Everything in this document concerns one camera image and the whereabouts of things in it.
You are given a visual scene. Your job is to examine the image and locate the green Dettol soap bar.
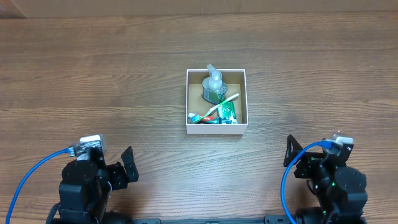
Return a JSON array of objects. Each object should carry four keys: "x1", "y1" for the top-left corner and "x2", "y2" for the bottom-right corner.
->
[{"x1": 217, "y1": 101, "x2": 238, "y2": 124}]

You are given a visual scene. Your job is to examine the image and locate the green white toothbrush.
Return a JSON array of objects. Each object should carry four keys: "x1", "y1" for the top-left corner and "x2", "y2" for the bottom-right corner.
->
[{"x1": 188, "y1": 93, "x2": 240, "y2": 123}]

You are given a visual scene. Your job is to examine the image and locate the green toothpaste tube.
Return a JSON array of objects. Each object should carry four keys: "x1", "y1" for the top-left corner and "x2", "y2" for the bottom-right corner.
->
[{"x1": 188, "y1": 113, "x2": 219, "y2": 124}]

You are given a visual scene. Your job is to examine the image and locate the clear pump soap bottle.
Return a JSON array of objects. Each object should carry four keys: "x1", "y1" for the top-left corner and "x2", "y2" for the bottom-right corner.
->
[{"x1": 202, "y1": 64, "x2": 228, "y2": 105}]

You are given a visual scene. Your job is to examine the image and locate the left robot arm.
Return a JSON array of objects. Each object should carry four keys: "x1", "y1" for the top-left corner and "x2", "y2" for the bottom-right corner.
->
[{"x1": 46, "y1": 146, "x2": 139, "y2": 224}]

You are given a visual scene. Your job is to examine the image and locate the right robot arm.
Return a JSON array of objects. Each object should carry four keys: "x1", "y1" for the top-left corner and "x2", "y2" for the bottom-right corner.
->
[{"x1": 280, "y1": 134, "x2": 368, "y2": 223}]

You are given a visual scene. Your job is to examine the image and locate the white cardboard box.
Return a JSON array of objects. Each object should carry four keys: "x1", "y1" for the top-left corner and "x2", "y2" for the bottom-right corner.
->
[{"x1": 185, "y1": 65, "x2": 249, "y2": 134}]

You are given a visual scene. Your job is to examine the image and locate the right blue cable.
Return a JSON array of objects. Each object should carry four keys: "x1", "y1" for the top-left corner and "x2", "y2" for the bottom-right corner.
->
[{"x1": 280, "y1": 139, "x2": 333, "y2": 224}]

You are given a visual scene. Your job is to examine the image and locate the blue cable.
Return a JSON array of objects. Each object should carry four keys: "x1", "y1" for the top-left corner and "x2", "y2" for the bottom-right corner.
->
[
  {"x1": 5, "y1": 147, "x2": 74, "y2": 224},
  {"x1": 280, "y1": 139, "x2": 333, "y2": 224}
]

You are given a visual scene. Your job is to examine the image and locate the left blue cable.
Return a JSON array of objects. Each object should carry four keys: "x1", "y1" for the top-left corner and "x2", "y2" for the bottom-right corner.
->
[{"x1": 5, "y1": 147, "x2": 74, "y2": 224}]

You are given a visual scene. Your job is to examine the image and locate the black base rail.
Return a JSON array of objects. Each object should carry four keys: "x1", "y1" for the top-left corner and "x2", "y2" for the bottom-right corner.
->
[{"x1": 102, "y1": 206, "x2": 312, "y2": 224}]

